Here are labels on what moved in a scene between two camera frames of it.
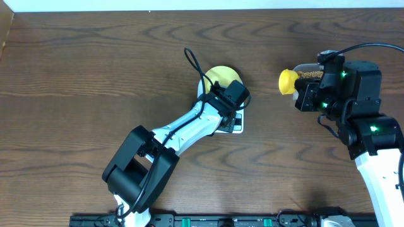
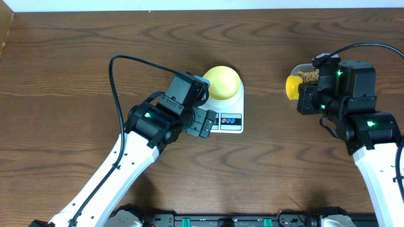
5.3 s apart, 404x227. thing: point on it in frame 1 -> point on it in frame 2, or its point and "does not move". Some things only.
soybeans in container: x=310 y=74 does not move
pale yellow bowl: x=223 y=74 does not move
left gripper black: x=230 y=125 -> x=202 y=123
